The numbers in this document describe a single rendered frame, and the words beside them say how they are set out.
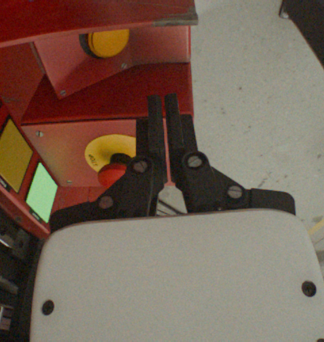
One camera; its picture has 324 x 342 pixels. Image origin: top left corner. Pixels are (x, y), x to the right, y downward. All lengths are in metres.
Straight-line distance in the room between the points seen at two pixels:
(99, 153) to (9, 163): 0.08
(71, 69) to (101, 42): 0.04
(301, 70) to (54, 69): 1.09
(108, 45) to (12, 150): 0.12
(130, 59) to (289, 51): 0.94
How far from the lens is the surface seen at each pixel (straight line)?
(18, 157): 0.25
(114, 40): 0.25
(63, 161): 0.29
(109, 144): 0.25
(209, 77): 1.16
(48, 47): 0.24
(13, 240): 0.52
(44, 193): 0.29
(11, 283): 0.52
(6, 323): 1.25
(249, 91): 1.23
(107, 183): 0.25
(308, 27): 0.88
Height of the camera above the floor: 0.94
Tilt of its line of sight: 35 degrees down
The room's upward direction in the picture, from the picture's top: 177 degrees counter-clockwise
